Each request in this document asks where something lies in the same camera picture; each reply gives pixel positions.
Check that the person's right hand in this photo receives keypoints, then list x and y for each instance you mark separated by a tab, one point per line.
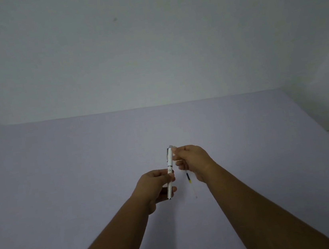
198	160

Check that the person's left hand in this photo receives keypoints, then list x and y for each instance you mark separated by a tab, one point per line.
148	188

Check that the person's left thumb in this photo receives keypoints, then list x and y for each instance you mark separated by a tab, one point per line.
163	194

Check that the person's right fingers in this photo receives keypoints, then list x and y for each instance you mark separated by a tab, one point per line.
184	162

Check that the white pen with clip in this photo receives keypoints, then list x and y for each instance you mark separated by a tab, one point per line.
169	166

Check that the thin clear pen refill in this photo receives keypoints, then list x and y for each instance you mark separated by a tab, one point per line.
189	180

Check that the person's right forearm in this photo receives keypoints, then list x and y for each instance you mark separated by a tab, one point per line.
255	219

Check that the person's left forearm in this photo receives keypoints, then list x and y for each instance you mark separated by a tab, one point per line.
113	241

